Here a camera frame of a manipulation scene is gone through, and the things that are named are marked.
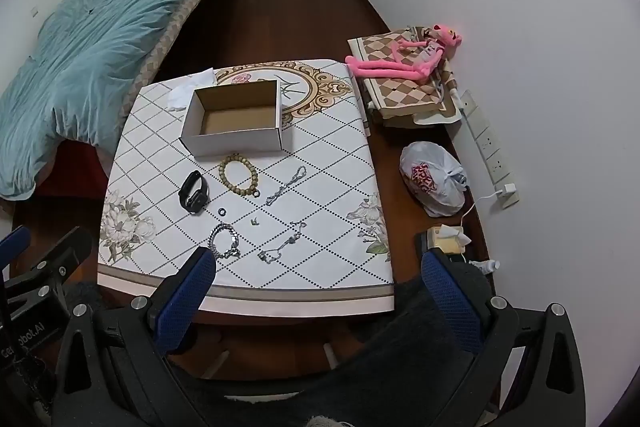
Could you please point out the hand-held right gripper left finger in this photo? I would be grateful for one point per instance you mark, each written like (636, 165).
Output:
(187, 302)

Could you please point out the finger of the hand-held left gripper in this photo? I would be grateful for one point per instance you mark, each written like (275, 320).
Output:
(15, 241)
(55, 264)

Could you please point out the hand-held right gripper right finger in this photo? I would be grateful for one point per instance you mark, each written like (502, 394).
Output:
(450, 297)

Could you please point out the black smartwatch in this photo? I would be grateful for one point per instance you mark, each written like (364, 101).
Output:
(196, 199)

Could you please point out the cardboard box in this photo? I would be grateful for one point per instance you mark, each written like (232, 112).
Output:
(235, 142)

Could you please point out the tissue box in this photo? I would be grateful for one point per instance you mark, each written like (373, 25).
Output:
(445, 244)

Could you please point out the white table leg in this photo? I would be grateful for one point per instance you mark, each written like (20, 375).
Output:
(215, 363)
(330, 354)

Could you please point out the person's dark clothing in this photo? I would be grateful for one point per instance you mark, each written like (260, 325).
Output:
(400, 357)

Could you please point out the white plastic bag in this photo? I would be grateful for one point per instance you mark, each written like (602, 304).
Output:
(435, 202)

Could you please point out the white charger plug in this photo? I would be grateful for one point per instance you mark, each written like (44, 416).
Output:
(507, 189)

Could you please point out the white power strip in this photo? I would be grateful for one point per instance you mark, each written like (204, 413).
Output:
(487, 142)

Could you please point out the white tissue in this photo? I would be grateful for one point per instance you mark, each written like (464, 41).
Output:
(182, 94)

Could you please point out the blue duvet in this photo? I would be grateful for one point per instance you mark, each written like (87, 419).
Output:
(100, 47)

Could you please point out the pink plush toy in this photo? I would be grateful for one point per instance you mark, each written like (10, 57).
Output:
(390, 66)

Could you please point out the bed with patterned mattress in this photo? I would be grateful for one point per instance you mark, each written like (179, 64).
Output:
(165, 42)

